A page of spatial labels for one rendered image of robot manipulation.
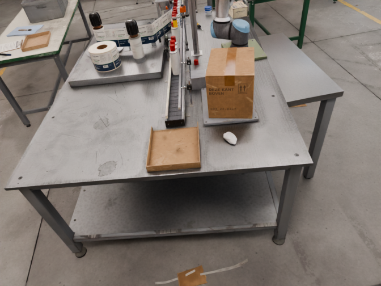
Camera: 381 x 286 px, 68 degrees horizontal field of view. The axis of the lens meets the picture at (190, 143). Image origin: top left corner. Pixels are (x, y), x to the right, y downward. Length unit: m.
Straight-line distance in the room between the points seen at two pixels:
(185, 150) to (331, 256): 1.20
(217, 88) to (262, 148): 0.38
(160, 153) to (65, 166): 0.50
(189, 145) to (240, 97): 0.36
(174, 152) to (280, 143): 0.54
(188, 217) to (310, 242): 0.83
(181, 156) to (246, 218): 0.70
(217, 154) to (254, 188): 0.70
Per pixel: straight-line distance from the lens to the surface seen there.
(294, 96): 1.81
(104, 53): 2.15
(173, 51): 1.89
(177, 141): 1.51
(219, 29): 2.11
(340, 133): 2.92
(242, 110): 1.55
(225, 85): 1.47
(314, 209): 2.29
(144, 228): 1.95
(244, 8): 2.58
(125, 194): 2.15
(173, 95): 1.77
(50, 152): 1.74
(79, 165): 1.57
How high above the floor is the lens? 1.85
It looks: 43 degrees down
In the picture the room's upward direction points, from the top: 9 degrees counter-clockwise
